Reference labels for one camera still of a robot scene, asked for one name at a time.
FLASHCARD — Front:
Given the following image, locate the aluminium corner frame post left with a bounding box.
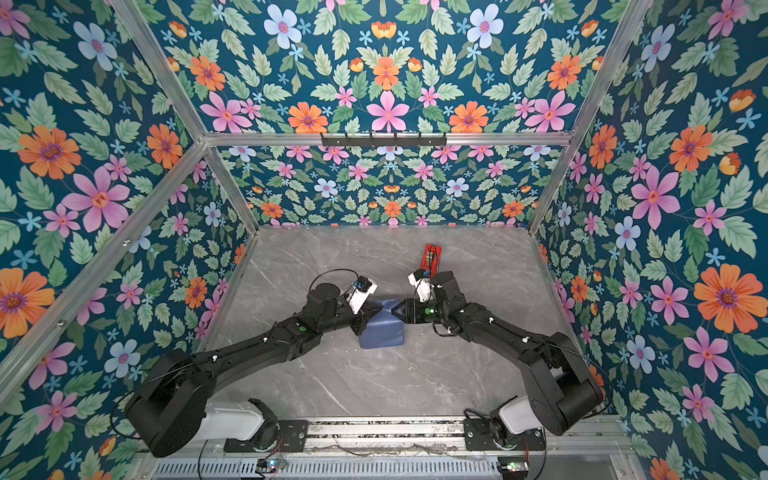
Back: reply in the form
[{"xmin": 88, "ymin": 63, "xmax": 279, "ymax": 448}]
[{"xmin": 112, "ymin": 1, "xmax": 258, "ymax": 235}]

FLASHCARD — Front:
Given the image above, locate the aluminium left side bar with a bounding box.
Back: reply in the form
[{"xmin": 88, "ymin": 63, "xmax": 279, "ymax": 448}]
[{"xmin": 1, "ymin": 141, "xmax": 206, "ymax": 402}]

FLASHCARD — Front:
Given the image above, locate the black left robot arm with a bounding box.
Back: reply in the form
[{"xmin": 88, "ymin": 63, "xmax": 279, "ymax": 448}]
[{"xmin": 125, "ymin": 277, "xmax": 378, "ymax": 458}]

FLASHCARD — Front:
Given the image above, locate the red tape dispenser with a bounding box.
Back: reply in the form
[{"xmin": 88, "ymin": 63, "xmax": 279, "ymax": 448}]
[{"xmin": 420, "ymin": 244, "xmax": 442, "ymax": 277}]

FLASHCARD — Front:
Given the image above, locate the aluminium corner frame post right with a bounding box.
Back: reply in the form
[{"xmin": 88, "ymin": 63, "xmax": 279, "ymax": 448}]
[{"xmin": 528, "ymin": 0, "xmax": 653, "ymax": 237}]

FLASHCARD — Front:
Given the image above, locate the aluminium horizontal back bar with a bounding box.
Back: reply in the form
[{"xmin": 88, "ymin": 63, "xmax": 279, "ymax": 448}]
[{"xmin": 204, "ymin": 132, "xmax": 573, "ymax": 148}]

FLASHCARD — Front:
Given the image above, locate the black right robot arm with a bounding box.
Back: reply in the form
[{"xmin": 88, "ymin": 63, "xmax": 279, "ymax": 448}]
[{"xmin": 392, "ymin": 271, "xmax": 605, "ymax": 438}]

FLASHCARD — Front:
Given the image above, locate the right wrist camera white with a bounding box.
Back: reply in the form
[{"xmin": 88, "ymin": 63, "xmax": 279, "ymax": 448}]
[{"xmin": 408, "ymin": 269, "xmax": 431, "ymax": 303}]

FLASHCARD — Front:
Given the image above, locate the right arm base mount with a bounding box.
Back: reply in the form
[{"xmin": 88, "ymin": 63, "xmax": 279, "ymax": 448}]
[{"xmin": 463, "ymin": 396, "xmax": 546, "ymax": 451}]

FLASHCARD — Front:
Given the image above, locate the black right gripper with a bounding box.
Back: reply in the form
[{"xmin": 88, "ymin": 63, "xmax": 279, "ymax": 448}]
[{"xmin": 391, "ymin": 298, "xmax": 450, "ymax": 326}]

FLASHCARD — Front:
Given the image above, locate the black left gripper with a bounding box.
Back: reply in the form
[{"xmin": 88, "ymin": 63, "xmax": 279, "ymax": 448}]
[{"xmin": 319, "ymin": 299, "xmax": 386, "ymax": 336}]

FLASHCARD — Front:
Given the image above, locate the white vented cable duct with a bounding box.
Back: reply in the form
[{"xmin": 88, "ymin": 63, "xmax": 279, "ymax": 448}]
[{"xmin": 152, "ymin": 457, "xmax": 501, "ymax": 479}]

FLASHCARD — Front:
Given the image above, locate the black hook rail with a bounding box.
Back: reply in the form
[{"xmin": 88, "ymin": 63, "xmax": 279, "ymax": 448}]
[{"xmin": 320, "ymin": 133, "xmax": 448, "ymax": 148}]

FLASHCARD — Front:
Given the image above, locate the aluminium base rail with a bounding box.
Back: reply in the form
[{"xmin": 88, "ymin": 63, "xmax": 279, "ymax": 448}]
[{"xmin": 143, "ymin": 416, "xmax": 631, "ymax": 457}]

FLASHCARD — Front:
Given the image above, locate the aluminium corner frame post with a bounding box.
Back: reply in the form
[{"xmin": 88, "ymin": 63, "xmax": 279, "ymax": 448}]
[
  {"xmin": 528, "ymin": 0, "xmax": 653, "ymax": 237},
  {"xmin": 112, "ymin": 1, "xmax": 258, "ymax": 235}
]

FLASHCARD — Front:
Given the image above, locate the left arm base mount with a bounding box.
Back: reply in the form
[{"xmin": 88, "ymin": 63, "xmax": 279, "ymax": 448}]
[{"xmin": 224, "ymin": 398, "xmax": 309, "ymax": 453}]

